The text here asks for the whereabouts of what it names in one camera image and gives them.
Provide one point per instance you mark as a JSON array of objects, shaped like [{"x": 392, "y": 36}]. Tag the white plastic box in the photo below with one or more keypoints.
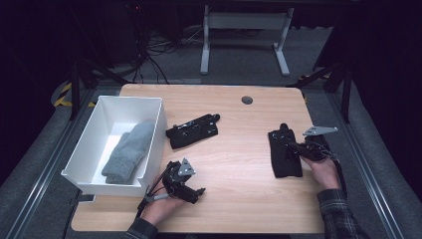
[{"x": 99, "y": 132}]

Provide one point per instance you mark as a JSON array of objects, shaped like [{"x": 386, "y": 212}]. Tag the person's right hand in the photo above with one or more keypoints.
[{"x": 323, "y": 174}]

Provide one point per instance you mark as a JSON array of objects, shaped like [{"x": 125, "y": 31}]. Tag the grey cloth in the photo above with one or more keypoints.
[{"x": 132, "y": 149}]

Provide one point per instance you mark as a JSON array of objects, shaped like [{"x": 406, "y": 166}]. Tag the grey table grommet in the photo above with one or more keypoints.
[{"x": 247, "y": 100}]

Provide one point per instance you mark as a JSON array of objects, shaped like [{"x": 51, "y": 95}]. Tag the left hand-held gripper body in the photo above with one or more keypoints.
[{"x": 182, "y": 186}]

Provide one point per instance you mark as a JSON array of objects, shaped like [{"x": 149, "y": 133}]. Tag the white desk frame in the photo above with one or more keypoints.
[{"x": 247, "y": 20}]

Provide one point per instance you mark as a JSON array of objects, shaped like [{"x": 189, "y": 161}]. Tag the person's left hand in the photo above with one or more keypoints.
[{"x": 162, "y": 209}]

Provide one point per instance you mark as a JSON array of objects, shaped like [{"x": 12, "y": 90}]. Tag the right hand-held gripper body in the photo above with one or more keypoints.
[{"x": 315, "y": 146}]

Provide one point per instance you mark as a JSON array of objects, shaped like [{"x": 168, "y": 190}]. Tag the metal floor rail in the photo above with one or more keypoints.
[
  {"x": 49, "y": 159},
  {"x": 368, "y": 172}
]

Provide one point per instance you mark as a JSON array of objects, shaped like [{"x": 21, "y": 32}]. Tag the grey fuzzy glove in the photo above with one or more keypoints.
[{"x": 121, "y": 138}]

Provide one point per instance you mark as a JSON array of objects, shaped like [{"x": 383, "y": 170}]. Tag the yellow black floor tape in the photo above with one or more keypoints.
[{"x": 63, "y": 96}]

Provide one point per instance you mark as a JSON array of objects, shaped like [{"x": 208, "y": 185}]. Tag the black metal stand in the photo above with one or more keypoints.
[
  {"x": 75, "y": 86},
  {"x": 345, "y": 89}
]

